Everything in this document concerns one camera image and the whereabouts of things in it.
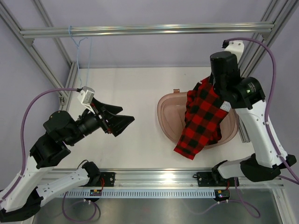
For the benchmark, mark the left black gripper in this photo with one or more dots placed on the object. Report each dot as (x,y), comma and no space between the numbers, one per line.
(117,123)

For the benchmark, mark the light blue wire hanger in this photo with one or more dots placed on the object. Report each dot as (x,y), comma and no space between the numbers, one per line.
(81,58)

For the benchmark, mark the red black plaid shirt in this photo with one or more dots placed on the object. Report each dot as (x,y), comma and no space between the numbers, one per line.
(205,110)

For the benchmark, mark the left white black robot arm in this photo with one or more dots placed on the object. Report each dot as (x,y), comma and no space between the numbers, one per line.
(62,131)

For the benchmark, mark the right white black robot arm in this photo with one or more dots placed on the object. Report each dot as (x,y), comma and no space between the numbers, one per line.
(247,98)

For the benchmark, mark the pink translucent plastic basin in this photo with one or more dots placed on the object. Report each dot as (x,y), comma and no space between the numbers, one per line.
(171,110)

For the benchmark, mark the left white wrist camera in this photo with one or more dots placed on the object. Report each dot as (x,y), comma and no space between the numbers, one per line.
(85,98)

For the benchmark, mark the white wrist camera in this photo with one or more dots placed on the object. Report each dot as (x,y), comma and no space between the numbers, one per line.
(235,47)
(85,98)

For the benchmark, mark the left aluminium frame posts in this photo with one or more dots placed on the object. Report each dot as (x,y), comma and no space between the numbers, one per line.
(28,44)

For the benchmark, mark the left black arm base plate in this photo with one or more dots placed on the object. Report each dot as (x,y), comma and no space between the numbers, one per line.
(107,179)

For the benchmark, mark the front aluminium rail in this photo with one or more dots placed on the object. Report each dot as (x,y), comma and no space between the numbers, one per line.
(169,178)

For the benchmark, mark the white slotted cable duct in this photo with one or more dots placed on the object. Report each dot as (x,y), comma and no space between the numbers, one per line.
(142,193)

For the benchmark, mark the aluminium frame top crossbar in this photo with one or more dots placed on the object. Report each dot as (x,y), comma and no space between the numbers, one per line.
(167,29)

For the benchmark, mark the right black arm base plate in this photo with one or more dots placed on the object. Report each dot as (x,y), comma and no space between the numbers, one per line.
(206,179)

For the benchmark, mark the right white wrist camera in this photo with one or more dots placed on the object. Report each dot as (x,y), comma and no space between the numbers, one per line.
(235,47)

